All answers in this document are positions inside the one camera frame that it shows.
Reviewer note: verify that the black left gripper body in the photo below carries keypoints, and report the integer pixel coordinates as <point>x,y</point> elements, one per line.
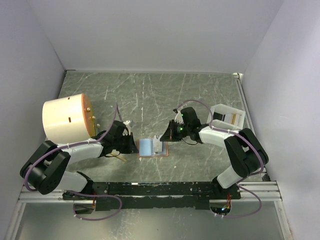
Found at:
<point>122,144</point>

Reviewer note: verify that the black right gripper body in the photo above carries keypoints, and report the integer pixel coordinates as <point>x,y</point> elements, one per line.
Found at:
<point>179,130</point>

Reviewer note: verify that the brown leather card holder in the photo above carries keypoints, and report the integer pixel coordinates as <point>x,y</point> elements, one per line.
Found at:
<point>152,147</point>

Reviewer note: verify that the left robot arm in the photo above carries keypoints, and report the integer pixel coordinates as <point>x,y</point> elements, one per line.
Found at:
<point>46,169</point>

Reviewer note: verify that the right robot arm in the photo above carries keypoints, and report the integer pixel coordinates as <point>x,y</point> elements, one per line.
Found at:
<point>246,155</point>

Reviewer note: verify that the black VIP card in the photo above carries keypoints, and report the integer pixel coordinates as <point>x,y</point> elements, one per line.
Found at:
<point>218,116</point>

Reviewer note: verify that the white card storage box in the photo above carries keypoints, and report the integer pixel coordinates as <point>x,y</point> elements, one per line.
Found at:
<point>224,109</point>

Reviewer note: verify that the stack of cards in box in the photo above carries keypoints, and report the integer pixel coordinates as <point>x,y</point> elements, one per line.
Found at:
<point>232,118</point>

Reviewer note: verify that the gold pencil stick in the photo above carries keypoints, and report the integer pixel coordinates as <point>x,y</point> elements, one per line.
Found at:
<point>118,157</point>

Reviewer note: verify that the white cylinder toy with studs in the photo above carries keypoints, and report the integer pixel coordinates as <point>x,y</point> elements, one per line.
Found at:
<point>69,119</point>

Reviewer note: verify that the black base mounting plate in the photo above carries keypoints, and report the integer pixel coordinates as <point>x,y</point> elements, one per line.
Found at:
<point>149,195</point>

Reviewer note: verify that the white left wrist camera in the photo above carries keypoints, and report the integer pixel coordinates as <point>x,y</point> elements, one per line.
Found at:
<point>128,124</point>

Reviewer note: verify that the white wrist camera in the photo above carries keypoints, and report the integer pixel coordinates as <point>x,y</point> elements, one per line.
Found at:
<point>178,117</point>
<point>128,124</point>

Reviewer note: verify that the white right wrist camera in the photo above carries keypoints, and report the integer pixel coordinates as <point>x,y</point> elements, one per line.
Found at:
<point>178,117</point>

